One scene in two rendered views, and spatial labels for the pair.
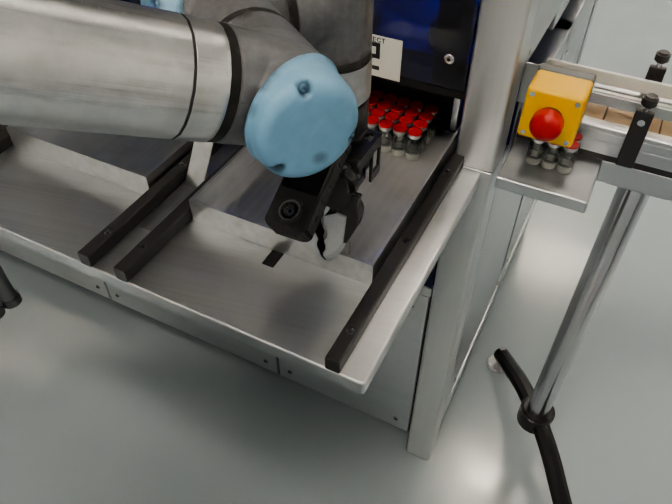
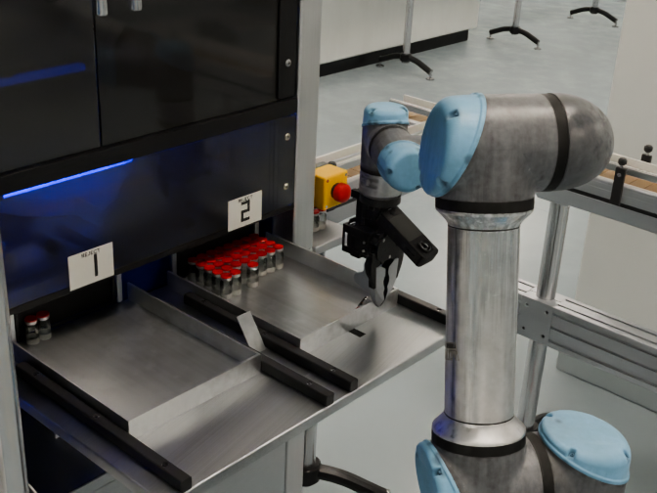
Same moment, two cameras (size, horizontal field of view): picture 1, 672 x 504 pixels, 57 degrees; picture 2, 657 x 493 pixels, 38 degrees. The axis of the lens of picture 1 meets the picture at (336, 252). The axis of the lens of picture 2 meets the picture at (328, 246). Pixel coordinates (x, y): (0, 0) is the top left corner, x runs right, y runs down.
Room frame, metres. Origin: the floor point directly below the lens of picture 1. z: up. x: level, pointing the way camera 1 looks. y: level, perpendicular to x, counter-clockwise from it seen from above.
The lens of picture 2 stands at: (0.25, 1.51, 1.73)
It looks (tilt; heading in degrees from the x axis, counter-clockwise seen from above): 25 degrees down; 284
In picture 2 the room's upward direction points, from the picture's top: 3 degrees clockwise
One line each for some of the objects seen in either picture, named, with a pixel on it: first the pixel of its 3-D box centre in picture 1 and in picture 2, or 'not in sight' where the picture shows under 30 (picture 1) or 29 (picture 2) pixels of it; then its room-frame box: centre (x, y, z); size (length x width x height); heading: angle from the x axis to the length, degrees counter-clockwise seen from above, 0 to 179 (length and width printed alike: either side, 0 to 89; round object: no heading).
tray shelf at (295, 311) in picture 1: (217, 171); (236, 345); (0.73, 0.17, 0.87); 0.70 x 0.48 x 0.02; 63
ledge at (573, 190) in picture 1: (551, 167); (311, 232); (0.74, -0.32, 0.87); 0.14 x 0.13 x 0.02; 153
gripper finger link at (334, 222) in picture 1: (345, 225); (378, 277); (0.53, -0.01, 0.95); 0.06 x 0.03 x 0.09; 153
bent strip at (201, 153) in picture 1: (177, 183); (272, 344); (0.65, 0.21, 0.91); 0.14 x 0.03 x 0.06; 153
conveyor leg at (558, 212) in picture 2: not in sight; (541, 326); (0.23, -0.83, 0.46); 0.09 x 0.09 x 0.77; 63
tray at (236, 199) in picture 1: (338, 166); (282, 288); (0.71, 0.00, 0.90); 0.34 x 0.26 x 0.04; 153
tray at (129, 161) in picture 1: (152, 103); (129, 352); (0.87, 0.29, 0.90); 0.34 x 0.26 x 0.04; 153
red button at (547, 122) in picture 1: (547, 123); (340, 192); (0.67, -0.27, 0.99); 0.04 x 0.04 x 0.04; 63
